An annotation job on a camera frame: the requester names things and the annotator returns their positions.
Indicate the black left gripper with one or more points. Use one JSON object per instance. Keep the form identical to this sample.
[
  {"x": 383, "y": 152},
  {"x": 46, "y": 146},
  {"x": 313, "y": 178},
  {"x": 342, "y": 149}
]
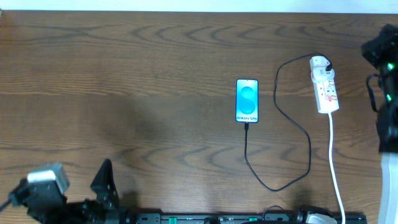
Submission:
[{"x": 94, "y": 205}]

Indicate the blue Galaxy smartphone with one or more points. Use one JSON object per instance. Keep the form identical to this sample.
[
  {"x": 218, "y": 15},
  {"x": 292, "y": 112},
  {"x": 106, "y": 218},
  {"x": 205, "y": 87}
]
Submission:
[{"x": 247, "y": 101}]

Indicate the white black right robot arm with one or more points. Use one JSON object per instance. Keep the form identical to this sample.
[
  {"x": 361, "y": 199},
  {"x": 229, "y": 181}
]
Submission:
[{"x": 381, "y": 53}]

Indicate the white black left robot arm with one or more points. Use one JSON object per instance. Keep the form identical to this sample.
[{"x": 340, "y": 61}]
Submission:
[{"x": 57, "y": 215}]

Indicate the white USB charger adapter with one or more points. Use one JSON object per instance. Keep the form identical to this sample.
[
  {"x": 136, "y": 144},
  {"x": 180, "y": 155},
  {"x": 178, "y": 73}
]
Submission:
[{"x": 320, "y": 75}]

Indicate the white power strip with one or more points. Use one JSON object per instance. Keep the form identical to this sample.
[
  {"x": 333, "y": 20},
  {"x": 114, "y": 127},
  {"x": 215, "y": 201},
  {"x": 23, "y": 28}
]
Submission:
[{"x": 325, "y": 93}]

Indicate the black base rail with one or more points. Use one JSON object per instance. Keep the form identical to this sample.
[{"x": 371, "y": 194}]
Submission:
[{"x": 274, "y": 214}]

